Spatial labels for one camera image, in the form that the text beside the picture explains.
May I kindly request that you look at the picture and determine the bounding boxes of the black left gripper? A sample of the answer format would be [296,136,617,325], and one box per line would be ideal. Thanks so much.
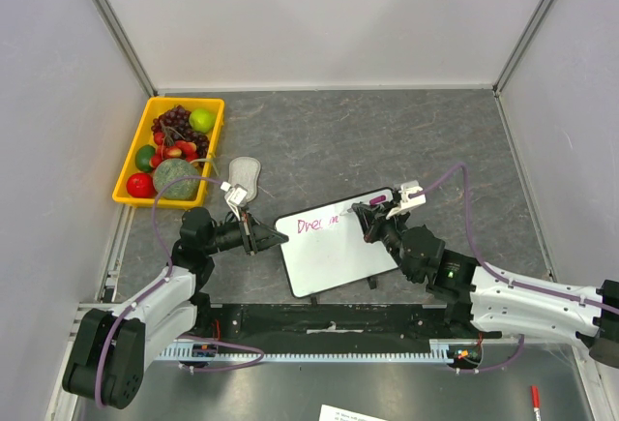
[203,206,287,256]

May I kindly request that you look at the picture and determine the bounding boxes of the white marker with magenta cap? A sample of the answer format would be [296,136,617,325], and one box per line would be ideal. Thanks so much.
[340,195,387,216]

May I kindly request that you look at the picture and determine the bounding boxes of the small black framed whiteboard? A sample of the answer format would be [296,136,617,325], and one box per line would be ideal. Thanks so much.
[275,188,397,298]

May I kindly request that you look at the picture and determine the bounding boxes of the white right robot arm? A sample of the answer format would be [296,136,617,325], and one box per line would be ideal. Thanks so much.
[349,202,618,368]

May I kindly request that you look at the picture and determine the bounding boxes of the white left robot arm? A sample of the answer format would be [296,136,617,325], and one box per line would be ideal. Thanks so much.
[62,207,288,409]

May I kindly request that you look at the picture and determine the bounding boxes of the grey whiteboard eraser sponge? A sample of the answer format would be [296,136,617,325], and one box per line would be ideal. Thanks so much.
[228,157,261,202]

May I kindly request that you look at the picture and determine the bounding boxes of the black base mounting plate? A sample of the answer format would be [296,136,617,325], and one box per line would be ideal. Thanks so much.
[191,304,479,350]

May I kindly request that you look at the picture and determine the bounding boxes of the red strawberries cluster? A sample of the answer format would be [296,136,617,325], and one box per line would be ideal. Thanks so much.
[149,132,198,168]

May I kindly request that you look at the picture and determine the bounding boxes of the green netted melon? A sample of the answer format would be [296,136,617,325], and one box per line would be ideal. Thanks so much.
[152,159,199,200]

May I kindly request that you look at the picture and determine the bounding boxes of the light green apple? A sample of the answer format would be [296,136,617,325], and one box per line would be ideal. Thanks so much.
[189,108,217,134]

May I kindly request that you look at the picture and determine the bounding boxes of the red apple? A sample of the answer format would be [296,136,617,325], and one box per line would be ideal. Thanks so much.
[126,172,157,198]

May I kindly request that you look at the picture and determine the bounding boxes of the purple grape bunch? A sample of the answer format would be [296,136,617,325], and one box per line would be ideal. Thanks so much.
[151,105,210,148]

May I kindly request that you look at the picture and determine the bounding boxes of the dark green lime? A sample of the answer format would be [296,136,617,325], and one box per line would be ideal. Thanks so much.
[134,144,156,173]

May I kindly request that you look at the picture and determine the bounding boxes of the yellow plastic fruit tray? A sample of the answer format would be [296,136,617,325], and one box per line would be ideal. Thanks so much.
[112,97,224,207]

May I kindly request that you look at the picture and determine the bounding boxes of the white paper sheet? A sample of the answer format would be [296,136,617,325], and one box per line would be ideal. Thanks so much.
[318,405,384,421]

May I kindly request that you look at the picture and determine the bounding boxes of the red capped marker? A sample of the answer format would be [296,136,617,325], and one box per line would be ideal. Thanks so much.
[531,385,542,421]

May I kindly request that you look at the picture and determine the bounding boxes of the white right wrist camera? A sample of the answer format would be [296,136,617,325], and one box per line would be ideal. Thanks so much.
[386,180,427,220]

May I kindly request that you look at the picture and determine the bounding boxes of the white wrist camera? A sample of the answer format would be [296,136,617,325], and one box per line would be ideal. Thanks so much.
[386,180,427,220]
[221,182,248,221]

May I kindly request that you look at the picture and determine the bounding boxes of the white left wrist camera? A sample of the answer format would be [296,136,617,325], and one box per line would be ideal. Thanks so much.
[221,182,248,221]

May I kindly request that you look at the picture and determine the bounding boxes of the white toothed cable duct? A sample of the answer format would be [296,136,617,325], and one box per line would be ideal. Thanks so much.
[155,339,454,364]

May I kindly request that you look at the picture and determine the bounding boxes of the aluminium right corner post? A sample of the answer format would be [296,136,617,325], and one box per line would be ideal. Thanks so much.
[492,0,557,97]

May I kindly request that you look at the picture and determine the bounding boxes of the aluminium corner post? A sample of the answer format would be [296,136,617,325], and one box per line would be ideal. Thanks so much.
[91,0,158,97]
[492,0,557,97]

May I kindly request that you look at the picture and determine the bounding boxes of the aluminium left corner post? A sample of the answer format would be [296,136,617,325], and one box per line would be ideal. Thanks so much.
[91,0,158,97]

